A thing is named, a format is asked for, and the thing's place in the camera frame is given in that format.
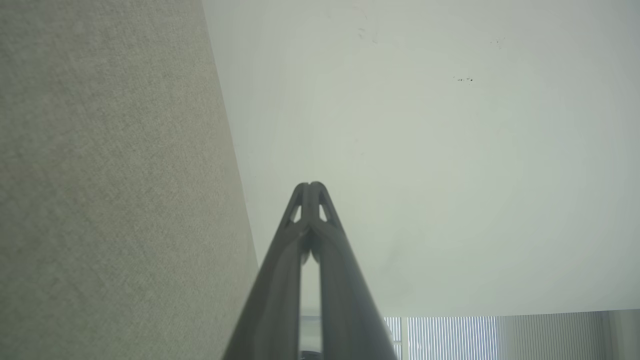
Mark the grey fabric sofa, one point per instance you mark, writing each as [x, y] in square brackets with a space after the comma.
[110, 190]

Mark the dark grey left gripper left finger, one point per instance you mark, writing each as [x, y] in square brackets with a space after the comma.
[272, 300]

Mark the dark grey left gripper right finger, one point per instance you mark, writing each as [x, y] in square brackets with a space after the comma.
[350, 310]

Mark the white vertical window blinds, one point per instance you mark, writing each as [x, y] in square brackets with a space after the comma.
[450, 340]

